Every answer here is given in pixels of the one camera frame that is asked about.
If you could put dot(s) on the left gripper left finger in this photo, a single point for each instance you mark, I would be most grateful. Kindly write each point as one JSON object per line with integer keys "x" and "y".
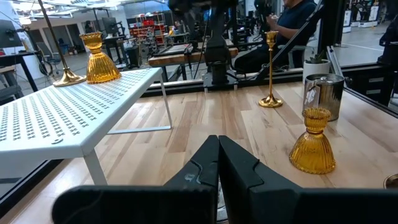
{"x": 140, "y": 203}

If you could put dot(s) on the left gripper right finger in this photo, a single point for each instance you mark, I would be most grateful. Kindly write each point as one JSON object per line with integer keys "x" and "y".
{"x": 280, "y": 205}

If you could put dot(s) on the amber ribbed glass candle holder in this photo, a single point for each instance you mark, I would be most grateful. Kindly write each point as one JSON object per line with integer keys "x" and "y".
{"x": 312, "y": 152}
{"x": 101, "y": 67}

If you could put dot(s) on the silver tin candle with tag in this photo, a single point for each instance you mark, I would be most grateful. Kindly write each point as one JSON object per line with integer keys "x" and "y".
{"x": 329, "y": 93}

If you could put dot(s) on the tall brass candlestick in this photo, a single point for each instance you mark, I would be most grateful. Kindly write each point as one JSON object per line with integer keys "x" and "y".
{"x": 69, "y": 80}

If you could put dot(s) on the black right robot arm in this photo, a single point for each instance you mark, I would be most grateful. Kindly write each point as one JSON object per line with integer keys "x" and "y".
{"x": 217, "y": 53}

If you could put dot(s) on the white perforated metal shelf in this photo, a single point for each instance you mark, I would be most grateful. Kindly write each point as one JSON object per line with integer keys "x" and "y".
{"x": 62, "y": 118}

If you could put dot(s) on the white pot with green plant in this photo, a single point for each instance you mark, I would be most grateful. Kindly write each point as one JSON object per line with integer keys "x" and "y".
{"x": 315, "y": 70}

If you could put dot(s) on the wooden workbench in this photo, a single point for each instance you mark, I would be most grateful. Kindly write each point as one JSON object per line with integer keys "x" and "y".
{"x": 174, "y": 59}

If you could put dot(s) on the rack with red bins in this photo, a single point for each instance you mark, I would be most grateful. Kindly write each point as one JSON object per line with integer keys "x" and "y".
{"x": 149, "y": 29}

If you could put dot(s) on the person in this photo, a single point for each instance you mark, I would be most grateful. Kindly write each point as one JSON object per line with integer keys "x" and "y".
{"x": 295, "y": 21}

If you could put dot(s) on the black desk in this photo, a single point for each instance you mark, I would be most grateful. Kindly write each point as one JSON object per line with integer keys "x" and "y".
{"x": 15, "y": 57}

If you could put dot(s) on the black monitor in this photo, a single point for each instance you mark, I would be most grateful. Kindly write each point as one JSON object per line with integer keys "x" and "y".
{"x": 9, "y": 34}

